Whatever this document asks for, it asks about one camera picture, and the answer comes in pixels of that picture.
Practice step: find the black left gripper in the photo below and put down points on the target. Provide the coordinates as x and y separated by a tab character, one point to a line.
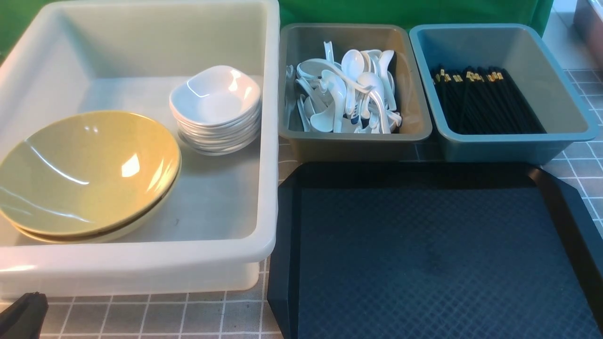
24	318

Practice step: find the large white plastic tub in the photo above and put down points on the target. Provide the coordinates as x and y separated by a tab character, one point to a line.
218	222

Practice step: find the stack of white dishes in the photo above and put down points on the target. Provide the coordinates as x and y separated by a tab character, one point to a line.
218	111

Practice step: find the green backdrop cloth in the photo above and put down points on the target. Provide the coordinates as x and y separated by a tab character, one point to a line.
16	15

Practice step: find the black textured serving tray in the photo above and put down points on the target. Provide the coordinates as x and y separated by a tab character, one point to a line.
399	250

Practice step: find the grey spoon bin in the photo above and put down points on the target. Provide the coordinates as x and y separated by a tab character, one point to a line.
299	42

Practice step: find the pile of white soup spoons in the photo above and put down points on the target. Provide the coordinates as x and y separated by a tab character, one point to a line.
355	95

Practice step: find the bundle of black chopsticks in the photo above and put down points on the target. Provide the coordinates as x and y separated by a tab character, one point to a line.
484	101

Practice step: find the blue chopstick bin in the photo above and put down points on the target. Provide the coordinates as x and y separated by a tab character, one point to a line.
521	52

